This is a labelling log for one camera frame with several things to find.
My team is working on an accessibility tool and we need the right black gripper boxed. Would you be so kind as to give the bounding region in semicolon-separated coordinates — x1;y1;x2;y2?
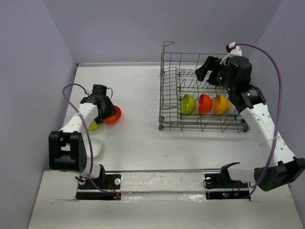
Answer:
194;55;235;93

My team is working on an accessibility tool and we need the orange bowl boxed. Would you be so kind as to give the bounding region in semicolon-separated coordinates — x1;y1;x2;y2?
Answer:
103;105;122;125
198;94;214;114

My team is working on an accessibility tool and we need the green bowl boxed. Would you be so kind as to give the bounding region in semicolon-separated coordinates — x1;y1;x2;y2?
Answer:
181;94;196;115
88;120;99;131

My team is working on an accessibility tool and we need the small yellow bowl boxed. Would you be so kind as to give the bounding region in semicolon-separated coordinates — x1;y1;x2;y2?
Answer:
213;94;230;115

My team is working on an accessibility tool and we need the white round bowl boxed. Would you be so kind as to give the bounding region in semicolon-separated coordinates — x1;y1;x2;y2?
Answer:
226;102;237;115

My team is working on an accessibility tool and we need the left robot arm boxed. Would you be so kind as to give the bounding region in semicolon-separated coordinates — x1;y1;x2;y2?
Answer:
48;84;117;188

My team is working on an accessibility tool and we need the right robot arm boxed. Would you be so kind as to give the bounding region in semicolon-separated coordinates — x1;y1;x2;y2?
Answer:
195;56;305;191

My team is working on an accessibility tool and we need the white square bowl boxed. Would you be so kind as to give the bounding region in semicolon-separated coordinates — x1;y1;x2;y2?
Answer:
84;138;102;158

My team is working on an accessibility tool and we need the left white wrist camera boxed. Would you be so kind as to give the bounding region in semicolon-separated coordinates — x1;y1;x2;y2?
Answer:
84;90;92;95

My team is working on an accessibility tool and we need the grey wire dish rack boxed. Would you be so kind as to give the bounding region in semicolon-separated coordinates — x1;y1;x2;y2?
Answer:
159;41;250;133

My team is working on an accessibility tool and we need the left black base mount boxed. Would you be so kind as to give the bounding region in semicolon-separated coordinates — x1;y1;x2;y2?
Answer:
75;173;122;201

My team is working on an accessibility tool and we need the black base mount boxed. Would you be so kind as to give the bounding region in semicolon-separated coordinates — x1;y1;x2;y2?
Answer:
75;173;122;201
203;162;250;200

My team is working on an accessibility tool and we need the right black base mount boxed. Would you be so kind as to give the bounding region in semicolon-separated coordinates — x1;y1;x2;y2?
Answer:
203;162;250;200

